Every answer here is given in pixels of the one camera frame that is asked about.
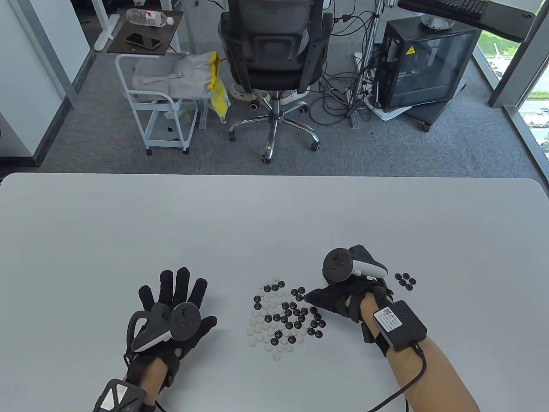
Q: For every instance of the person's right hand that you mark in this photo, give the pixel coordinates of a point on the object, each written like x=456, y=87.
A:
x=334, y=300

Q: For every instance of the person's left hand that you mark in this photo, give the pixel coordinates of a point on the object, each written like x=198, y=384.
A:
x=166, y=310

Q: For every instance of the pile of mixed go stones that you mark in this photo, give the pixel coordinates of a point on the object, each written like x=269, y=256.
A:
x=276, y=318

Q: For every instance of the person's right forearm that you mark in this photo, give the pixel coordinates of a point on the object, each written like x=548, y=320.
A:
x=433, y=377

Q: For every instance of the black and white left controller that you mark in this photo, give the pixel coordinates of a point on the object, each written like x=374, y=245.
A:
x=183, y=319

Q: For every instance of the black and white controller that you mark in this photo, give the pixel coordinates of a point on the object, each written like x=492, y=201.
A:
x=183, y=319
x=336, y=264

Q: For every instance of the black and white right controller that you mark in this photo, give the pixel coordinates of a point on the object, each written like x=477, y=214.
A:
x=336, y=264

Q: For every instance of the white papers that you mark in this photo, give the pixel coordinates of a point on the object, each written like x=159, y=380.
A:
x=386, y=113

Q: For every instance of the white rolling cart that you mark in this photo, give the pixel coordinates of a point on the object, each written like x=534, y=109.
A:
x=150, y=105

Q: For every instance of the black wheeled platform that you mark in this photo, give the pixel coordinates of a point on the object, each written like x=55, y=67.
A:
x=433, y=113

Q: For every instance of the yellow plastic bag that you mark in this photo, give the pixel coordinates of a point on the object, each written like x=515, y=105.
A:
x=219, y=101

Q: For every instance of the grey fabric bag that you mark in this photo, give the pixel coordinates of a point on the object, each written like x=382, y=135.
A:
x=188, y=77

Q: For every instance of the white power strip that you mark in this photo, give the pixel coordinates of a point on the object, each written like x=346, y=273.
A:
x=358, y=60

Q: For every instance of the black computer case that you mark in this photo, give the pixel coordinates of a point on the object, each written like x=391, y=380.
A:
x=429, y=68

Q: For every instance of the black mesh office chair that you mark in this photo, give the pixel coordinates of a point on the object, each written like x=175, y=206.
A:
x=270, y=47

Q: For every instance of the black smartphone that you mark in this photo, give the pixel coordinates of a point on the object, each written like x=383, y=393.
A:
x=143, y=40

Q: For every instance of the brown side table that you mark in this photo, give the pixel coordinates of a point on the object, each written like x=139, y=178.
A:
x=171, y=38

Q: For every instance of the white desk leg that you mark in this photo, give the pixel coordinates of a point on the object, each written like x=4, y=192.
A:
x=105, y=38

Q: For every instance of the grey window pillar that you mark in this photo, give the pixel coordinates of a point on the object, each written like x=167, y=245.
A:
x=514, y=77

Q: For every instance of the clear plastic water bottle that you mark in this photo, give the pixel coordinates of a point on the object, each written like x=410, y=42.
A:
x=143, y=17

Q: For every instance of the round silver stand base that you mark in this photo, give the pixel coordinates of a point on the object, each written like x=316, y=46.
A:
x=437, y=23

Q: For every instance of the black keyboard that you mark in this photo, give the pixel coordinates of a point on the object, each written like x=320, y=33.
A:
x=459, y=7

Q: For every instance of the black labelled wrist camera box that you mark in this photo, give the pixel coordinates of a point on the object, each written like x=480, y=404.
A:
x=399, y=326

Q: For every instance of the black patterned wrist camera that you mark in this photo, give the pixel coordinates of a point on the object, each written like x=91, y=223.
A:
x=119, y=395

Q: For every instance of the aluminium frame post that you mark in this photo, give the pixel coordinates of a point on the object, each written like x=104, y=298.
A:
x=355, y=120

